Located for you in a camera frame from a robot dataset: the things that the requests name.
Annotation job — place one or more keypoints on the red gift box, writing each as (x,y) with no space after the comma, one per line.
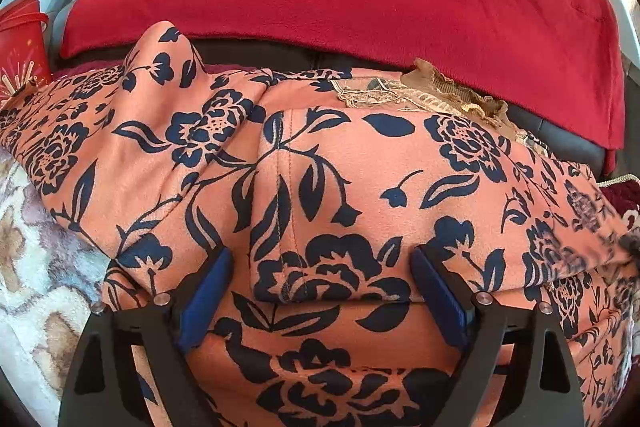
(22,47)

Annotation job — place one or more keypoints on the floral plush blanket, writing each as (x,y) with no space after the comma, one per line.
(40,257)

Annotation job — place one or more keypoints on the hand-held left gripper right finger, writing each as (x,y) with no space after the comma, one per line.
(437,299)

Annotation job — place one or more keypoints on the black leather sofa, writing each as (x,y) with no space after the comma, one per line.
(300,54)

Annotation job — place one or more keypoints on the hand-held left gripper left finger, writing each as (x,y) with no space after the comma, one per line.
(207,294)

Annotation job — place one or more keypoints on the orange floral garment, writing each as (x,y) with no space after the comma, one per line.
(350,157)

